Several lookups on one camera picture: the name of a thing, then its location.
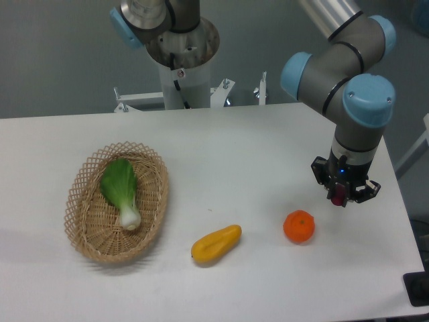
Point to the black box at table edge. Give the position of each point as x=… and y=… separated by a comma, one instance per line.
x=416, y=284

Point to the white clamp bracket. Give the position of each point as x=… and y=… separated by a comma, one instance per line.
x=261, y=93

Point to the purple sweet potato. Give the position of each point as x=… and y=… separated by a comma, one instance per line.
x=338, y=197

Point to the woven wicker basket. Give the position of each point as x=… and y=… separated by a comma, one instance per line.
x=92, y=224

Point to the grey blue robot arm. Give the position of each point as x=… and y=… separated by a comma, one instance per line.
x=336, y=85

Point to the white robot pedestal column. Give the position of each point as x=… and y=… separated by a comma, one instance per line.
x=184, y=64

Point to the yellow papaya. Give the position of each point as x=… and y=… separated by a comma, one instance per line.
x=215, y=245

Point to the white frame at right edge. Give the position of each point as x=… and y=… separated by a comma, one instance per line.
x=414, y=153

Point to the orange tangerine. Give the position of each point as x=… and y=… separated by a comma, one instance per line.
x=299, y=226

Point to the green bok choy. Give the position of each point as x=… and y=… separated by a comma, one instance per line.
x=118, y=185

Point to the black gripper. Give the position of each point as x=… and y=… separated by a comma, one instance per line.
x=337, y=169

